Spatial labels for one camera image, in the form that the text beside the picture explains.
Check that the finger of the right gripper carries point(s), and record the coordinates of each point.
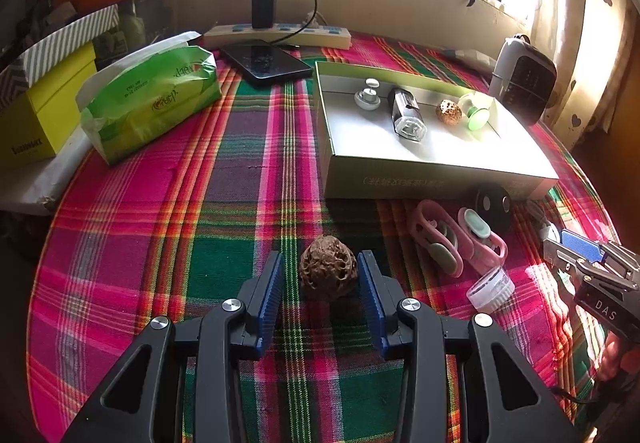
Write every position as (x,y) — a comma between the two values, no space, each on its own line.
(547,230)
(589,250)

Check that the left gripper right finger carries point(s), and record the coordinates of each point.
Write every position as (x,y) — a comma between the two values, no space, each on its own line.
(380,296)

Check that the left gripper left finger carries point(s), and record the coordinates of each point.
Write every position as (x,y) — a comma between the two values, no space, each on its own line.
(261,296)

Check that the dark brown walnut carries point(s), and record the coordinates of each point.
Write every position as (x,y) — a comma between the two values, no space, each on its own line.
(327,269)

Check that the small white lidded jar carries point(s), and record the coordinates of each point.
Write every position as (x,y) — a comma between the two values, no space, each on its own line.
(491,291)

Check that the person's right hand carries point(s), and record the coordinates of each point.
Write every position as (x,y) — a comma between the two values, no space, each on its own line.
(617,355)

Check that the pink nail clipper case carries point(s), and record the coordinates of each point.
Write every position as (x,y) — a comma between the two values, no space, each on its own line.
(489,250)

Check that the black round key fob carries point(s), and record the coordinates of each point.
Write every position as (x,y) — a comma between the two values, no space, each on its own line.
(494,205)

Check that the plaid pink green cloth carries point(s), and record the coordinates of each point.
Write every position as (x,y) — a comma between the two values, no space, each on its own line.
(177,228)

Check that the green white spool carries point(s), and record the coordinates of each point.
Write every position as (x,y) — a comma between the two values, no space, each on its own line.
(476,108)

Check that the light brown walnut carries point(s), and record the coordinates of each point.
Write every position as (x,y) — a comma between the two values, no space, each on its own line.
(449,112)

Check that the grey portable fan heater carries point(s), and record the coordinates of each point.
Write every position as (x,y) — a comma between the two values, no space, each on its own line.
(523,79)

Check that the white shallow cardboard box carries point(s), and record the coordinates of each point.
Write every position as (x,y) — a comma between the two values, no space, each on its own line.
(386,134)

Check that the white tube on cloth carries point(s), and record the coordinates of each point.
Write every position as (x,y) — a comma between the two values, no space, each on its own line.
(473,59)

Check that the small silver knob stand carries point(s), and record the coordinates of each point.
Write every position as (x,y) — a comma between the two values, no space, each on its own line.
(367,98)

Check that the black smartphone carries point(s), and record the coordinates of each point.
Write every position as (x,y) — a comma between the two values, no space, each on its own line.
(264,64)

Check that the green tissue pack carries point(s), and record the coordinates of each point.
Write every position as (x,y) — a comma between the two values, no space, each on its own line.
(145,94)

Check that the white power strip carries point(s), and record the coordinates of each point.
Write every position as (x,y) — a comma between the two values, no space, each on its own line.
(321,36)

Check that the white plug in strip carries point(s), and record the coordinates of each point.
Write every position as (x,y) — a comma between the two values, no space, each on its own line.
(312,21)

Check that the yellow cardboard box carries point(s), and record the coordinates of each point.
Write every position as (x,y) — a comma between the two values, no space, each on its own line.
(37,124)

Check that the striped grey box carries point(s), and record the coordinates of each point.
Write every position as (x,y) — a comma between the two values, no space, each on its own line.
(25,71)

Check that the pink clip with ring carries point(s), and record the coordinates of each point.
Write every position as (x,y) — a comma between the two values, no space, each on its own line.
(434,229)

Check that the black charger with cable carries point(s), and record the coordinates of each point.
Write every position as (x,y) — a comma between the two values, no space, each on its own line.
(264,13)

